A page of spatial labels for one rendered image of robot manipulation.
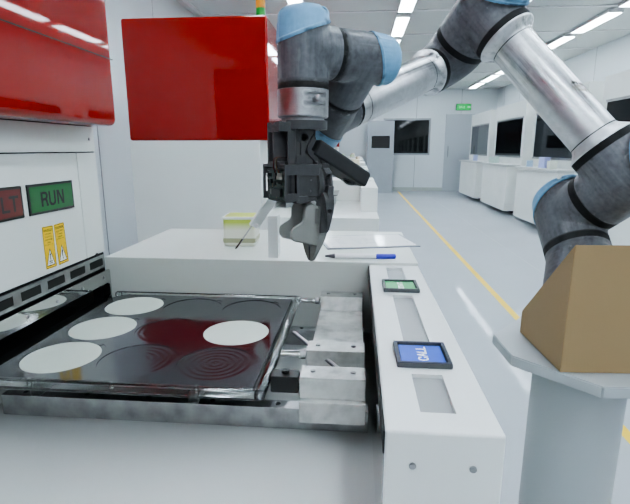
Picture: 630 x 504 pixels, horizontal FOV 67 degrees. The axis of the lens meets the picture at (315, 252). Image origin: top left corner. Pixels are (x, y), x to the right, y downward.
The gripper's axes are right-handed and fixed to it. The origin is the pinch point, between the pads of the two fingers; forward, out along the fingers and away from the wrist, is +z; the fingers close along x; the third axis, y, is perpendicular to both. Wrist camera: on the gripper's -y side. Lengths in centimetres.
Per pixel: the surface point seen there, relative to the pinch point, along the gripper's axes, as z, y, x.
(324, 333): 13.8, -1.5, 0.6
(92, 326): 12.0, 31.1, -17.5
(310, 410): 15.0, 11.8, 18.0
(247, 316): 11.9, 8.1, -8.7
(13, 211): -6.9, 39.8, -20.0
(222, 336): 11.9, 15.0, -2.5
